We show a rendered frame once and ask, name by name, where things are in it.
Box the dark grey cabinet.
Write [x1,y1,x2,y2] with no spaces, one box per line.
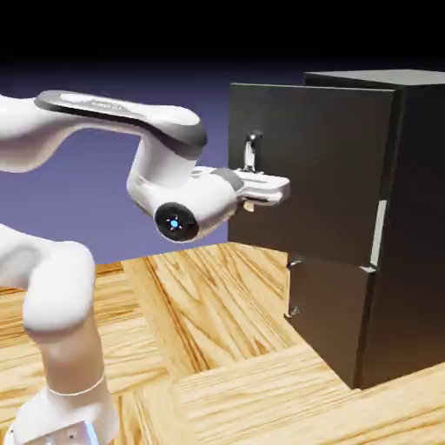
[287,70,445,390]

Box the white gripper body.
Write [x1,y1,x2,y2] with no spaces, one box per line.
[231,168,291,207]

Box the large dark grey cabinet door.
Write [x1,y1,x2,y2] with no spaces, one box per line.
[227,82,398,269]

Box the silver curved door handle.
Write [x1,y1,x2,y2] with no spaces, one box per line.
[242,130,264,174]

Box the small dark grey cabinet door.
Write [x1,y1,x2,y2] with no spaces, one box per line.
[287,253,377,389]

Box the small silver door handle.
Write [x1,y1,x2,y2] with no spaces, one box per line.
[283,259,302,319]

